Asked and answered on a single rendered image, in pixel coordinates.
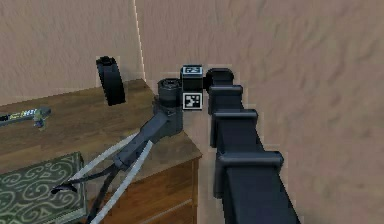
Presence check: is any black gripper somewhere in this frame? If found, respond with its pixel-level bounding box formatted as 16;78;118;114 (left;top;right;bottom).
50;77;184;224

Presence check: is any green book with gold designs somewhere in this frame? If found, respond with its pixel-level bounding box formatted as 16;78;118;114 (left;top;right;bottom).
0;151;88;224

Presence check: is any brown wooden chest of drawers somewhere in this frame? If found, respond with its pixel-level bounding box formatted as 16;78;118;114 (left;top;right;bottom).
0;78;203;224

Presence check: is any black ribbed curved object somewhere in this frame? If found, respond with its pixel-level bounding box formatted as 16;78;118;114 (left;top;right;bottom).
95;55;127;107

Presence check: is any dark patterned stick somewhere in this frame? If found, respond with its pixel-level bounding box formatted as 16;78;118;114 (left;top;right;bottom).
0;106;53;130

